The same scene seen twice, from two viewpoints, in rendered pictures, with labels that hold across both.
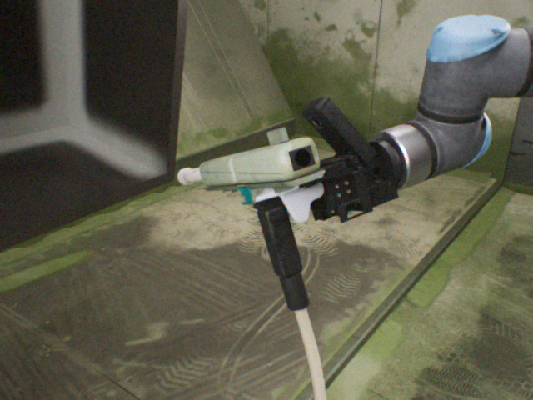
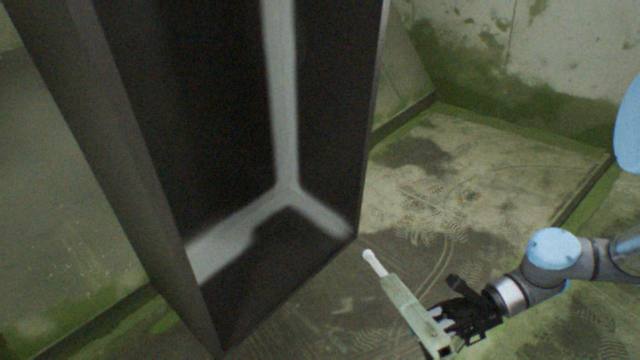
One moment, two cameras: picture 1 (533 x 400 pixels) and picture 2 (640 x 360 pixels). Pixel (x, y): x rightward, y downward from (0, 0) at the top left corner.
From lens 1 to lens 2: 0.64 m
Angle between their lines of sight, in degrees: 20
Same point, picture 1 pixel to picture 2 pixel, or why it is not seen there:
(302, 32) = (443, 22)
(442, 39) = (535, 254)
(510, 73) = (579, 276)
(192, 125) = not seen: hidden behind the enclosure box
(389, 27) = (521, 25)
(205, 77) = not seen: hidden behind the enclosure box
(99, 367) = (318, 329)
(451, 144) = (540, 295)
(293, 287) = not seen: outside the picture
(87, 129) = (300, 194)
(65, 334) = (295, 302)
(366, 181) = (483, 316)
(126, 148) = (325, 212)
